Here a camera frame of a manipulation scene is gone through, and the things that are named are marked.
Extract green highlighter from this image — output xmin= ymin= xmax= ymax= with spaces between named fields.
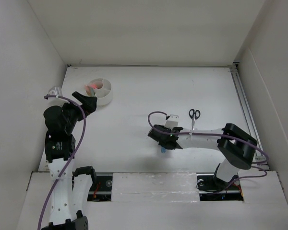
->
xmin=90 ymin=89 xmax=95 ymax=96

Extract aluminium rail right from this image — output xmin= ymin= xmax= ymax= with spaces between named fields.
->
xmin=230 ymin=62 xmax=269 ymax=163

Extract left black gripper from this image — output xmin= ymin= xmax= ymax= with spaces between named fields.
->
xmin=59 ymin=92 xmax=96 ymax=133

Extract black handled scissors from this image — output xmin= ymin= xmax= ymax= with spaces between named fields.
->
xmin=189 ymin=109 xmax=201 ymax=130

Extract aluminium rail front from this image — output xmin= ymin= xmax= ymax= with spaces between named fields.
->
xmin=87 ymin=173 xmax=244 ymax=202

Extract blue capped marker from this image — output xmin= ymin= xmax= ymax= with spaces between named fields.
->
xmin=161 ymin=147 xmax=167 ymax=154

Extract orange highlighter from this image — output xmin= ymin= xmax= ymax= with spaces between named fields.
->
xmin=85 ymin=85 xmax=91 ymax=95

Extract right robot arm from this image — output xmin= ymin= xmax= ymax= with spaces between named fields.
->
xmin=148 ymin=123 xmax=257 ymax=191

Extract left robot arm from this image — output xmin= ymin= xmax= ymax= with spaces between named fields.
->
xmin=37 ymin=92 xmax=97 ymax=230

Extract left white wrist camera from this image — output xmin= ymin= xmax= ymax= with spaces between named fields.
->
xmin=48 ymin=86 xmax=62 ymax=97

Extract red thin pen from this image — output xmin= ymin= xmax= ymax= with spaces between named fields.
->
xmin=88 ymin=81 xmax=103 ymax=89

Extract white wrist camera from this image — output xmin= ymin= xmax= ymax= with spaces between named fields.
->
xmin=48 ymin=86 xmax=62 ymax=97
xmin=165 ymin=115 xmax=179 ymax=130

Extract aluminium rail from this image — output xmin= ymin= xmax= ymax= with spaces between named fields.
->
xmin=230 ymin=62 xmax=269 ymax=163
xmin=87 ymin=173 xmax=244 ymax=202

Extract white round divided organizer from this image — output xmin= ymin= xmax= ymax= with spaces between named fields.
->
xmin=87 ymin=78 xmax=113 ymax=106

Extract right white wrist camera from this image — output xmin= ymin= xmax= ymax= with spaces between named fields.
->
xmin=165 ymin=115 xmax=179 ymax=130

